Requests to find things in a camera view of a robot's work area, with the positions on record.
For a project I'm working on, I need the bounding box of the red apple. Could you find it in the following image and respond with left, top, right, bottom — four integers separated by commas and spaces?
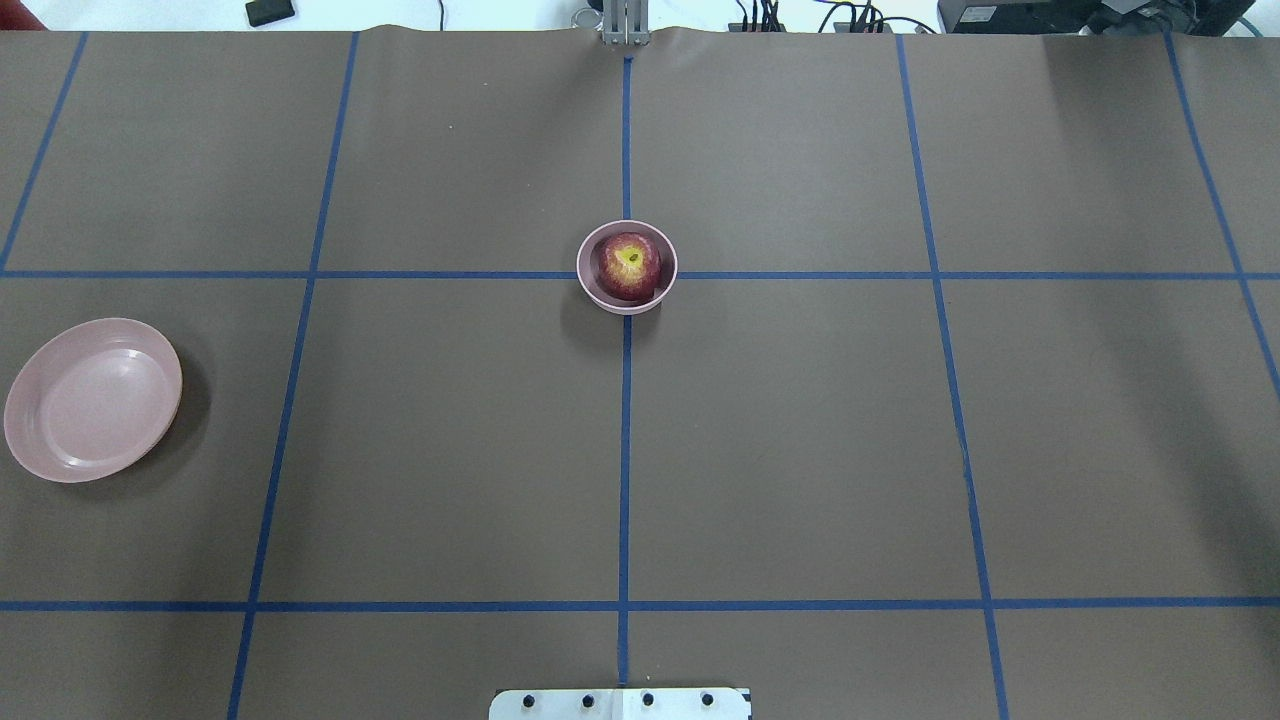
596, 232, 662, 304

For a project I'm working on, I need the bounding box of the pink bowl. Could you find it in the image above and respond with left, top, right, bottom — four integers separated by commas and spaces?
576, 220, 678, 315

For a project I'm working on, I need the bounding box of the pink plate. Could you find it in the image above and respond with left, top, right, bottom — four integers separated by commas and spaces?
3, 316, 184, 484

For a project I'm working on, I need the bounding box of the brown paper table cover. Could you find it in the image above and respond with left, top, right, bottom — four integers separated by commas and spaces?
3, 26, 1277, 719

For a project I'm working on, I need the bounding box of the small black square device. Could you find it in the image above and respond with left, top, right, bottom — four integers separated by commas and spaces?
244, 0, 296, 28

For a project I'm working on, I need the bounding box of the aluminium frame post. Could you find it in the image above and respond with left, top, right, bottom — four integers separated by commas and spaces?
599, 0, 652, 46

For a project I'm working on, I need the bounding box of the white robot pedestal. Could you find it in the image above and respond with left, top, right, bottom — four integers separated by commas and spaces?
488, 687, 753, 719

